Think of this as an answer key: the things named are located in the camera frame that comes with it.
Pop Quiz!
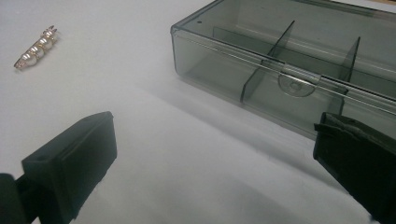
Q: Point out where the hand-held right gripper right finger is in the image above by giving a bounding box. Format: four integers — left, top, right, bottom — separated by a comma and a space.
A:
313, 112, 396, 224

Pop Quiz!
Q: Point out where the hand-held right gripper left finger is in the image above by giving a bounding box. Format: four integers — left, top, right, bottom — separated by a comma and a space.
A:
15, 111, 118, 224

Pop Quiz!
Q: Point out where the pearl hair clip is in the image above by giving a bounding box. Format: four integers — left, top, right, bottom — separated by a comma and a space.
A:
13, 25, 59, 70

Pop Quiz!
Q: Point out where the grey transparent compartment box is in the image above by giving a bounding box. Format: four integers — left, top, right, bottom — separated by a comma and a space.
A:
170, 0, 396, 141

